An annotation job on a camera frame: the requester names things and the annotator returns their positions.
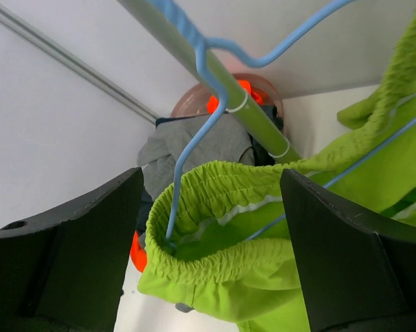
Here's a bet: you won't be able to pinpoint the orange shorts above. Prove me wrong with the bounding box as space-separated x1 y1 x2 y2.
130 74 272 273

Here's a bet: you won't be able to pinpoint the pink translucent plastic basin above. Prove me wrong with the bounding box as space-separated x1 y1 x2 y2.
170 73 283 136

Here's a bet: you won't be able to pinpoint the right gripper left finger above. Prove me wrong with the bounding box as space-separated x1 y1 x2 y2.
0 168 143 331

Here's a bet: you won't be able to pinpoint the light grey shorts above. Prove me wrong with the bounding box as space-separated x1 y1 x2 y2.
138 114 255 200

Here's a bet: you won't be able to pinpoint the lime green shorts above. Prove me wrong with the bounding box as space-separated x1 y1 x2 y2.
138 13 416 331

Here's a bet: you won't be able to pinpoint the metal clothes rack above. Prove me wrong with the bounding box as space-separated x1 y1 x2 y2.
120 1 300 166

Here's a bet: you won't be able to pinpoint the blue hanger of green shorts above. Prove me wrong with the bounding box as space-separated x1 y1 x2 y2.
144 0 416 250

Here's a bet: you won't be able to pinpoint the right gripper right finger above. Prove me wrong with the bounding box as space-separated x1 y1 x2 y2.
280 169 416 331

